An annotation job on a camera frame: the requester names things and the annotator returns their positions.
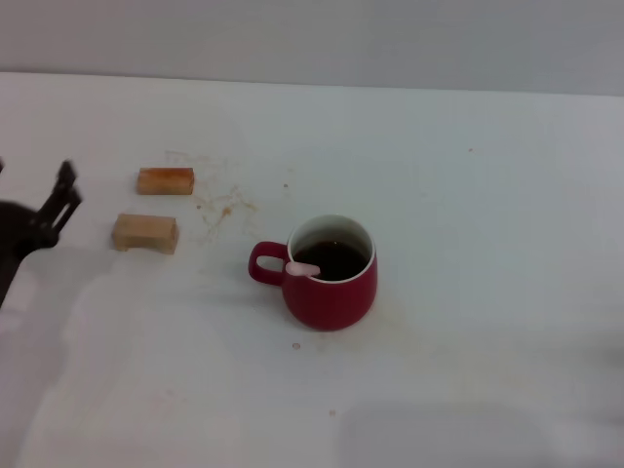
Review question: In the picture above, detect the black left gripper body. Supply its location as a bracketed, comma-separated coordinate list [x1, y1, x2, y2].
[0, 199, 60, 309]

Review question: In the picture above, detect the pink handled metal spoon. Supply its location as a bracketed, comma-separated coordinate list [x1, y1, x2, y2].
[285, 261, 322, 278]

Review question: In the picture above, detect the red ceramic cup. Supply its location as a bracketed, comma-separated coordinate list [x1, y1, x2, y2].
[247, 214, 379, 332]

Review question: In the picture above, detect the pale notched wooden block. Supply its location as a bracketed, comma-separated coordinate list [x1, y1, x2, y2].
[110, 213, 179, 254]

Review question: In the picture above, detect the orange stained wooden block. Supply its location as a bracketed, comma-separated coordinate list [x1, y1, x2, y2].
[136, 167, 195, 196]

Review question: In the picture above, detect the dark coffee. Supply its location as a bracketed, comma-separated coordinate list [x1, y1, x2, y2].
[292, 238, 371, 283]

